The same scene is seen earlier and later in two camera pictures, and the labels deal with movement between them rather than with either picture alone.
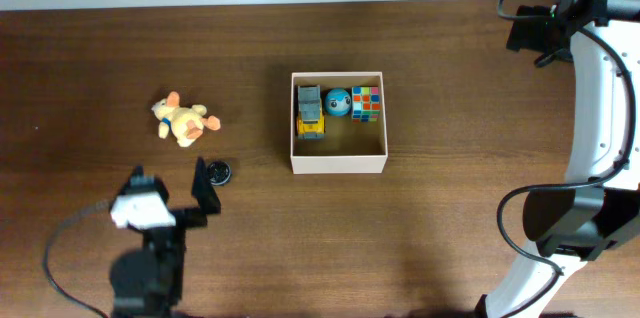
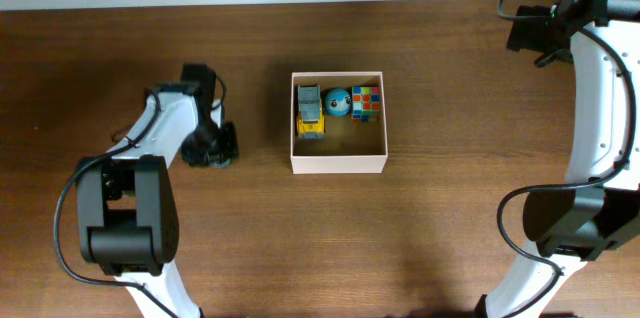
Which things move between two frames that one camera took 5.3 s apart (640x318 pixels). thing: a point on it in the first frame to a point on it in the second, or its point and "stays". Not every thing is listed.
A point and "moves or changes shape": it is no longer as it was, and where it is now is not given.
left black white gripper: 205,191 to 233,146
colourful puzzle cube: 365,104 stays
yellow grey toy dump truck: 310,123 stays
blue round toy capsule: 338,102 stays
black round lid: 218,172 moves or changes shape
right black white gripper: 528,36 stays
